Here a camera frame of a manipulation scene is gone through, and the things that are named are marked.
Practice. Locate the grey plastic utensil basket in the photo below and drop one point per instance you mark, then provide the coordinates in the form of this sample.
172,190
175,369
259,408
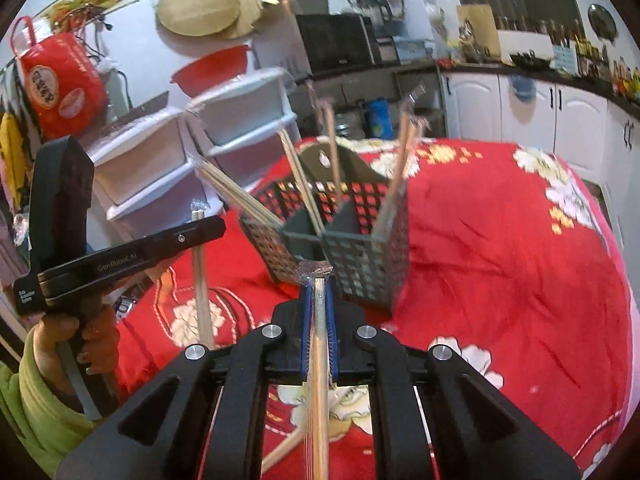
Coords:
300,240

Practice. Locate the red floral cloth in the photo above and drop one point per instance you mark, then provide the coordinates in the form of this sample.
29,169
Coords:
500,285

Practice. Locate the hanging black pan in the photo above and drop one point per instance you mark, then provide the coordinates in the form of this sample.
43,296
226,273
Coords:
602,22

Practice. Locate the white kitchen cabinets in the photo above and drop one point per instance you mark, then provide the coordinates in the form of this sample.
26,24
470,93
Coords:
575,125

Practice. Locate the blue plastic jug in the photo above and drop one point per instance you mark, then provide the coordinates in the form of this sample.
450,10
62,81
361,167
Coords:
380,120

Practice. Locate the row of condiment jars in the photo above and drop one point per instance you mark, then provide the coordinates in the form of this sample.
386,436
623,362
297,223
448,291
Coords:
620,75

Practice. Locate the black wok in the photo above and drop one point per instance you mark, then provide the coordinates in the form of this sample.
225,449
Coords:
530,60

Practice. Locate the red shopping bag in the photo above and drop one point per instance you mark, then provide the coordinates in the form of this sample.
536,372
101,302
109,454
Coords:
60,85

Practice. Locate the red plastic basin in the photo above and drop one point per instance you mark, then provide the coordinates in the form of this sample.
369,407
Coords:
210,70

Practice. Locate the blue and white box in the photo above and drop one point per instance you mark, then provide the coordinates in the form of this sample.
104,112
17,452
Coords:
564,57

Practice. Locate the person's left hand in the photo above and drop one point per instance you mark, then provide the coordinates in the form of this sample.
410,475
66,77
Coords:
47,345

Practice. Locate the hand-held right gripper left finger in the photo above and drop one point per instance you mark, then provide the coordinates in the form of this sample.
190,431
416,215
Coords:
305,345

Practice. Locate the round woven tray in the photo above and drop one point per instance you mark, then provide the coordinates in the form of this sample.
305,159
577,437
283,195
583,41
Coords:
250,10
197,5

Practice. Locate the yellow cloth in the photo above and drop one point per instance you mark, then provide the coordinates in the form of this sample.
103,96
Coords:
11,160

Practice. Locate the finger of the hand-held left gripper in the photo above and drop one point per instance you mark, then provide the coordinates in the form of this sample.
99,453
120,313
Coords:
195,235

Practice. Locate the person's left forearm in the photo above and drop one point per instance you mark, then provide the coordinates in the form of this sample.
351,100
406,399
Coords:
30,420

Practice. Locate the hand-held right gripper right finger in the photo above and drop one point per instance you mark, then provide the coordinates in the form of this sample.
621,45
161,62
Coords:
332,345

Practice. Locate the metal pot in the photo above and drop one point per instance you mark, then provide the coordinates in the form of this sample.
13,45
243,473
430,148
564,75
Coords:
350,124

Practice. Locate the wooden cutting board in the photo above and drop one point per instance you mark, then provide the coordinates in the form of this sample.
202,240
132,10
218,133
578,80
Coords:
480,30

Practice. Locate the white plastic drawer unit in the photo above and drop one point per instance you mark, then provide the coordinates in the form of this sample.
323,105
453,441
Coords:
145,160
240,105

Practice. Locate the black microwave oven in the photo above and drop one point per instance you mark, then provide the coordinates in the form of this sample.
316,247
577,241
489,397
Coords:
335,42

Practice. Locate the glass blender jug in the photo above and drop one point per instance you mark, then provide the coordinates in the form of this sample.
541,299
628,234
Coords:
375,12

